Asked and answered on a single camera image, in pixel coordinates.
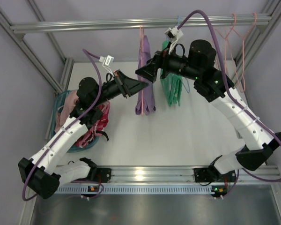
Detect pale pink garment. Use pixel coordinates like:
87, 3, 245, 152
54, 90, 79, 133

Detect right aluminium frame post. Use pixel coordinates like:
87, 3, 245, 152
223, 0, 281, 81

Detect left aluminium frame post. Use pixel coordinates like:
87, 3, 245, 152
0, 8, 74, 93

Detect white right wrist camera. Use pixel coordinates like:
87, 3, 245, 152
165, 26, 184, 54

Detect aluminium hanging rail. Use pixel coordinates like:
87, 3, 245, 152
10, 13, 272, 34

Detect purple trousers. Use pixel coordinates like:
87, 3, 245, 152
135, 35, 156, 115

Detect aluminium frame post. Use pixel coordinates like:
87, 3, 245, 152
223, 0, 281, 81
0, 8, 74, 93

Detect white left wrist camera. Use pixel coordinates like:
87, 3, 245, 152
99, 55, 114, 74

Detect blue wire hanger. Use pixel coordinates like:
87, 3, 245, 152
177, 15, 190, 93

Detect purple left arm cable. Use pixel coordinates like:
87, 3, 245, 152
22, 48, 111, 201

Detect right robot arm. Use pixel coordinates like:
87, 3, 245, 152
136, 40, 281, 180

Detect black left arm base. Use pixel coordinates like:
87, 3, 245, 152
74, 157, 112, 183

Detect pink camouflage trousers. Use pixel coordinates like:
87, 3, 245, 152
74, 101, 111, 149

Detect teal plastic laundry basket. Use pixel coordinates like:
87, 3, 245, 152
48, 90, 99, 153

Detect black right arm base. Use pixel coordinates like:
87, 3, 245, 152
193, 162, 224, 183

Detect aluminium front rail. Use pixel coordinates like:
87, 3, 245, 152
56, 165, 279, 186

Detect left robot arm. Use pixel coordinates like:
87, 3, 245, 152
18, 70, 148, 201

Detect perforated grey cable tray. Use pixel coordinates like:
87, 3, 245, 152
55, 184, 226, 195

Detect pink wire hanger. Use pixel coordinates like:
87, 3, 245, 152
139, 26, 147, 116

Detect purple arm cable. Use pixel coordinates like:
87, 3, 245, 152
22, 48, 111, 201
177, 9, 281, 182

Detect green tie-dye trousers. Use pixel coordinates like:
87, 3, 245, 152
159, 40, 184, 107

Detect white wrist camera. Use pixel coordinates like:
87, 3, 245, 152
165, 26, 184, 54
99, 55, 114, 74

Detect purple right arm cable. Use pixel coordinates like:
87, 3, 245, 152
177, 9, 281, 182

